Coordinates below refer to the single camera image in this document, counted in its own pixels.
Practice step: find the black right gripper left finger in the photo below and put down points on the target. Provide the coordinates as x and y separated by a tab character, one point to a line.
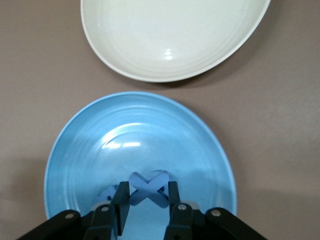
100	225

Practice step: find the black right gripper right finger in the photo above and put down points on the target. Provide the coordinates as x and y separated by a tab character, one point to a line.
187	225

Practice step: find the blue foam letter E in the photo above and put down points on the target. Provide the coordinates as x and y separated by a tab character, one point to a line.
107	193

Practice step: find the blue foam letter X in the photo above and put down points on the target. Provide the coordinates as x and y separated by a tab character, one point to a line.
147	188

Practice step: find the blue plate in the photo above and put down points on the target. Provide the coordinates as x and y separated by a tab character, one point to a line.
137	125

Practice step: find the brown table cover sheet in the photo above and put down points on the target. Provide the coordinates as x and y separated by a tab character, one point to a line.
37	75

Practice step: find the beige plate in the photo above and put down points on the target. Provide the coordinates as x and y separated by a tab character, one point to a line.
175	32

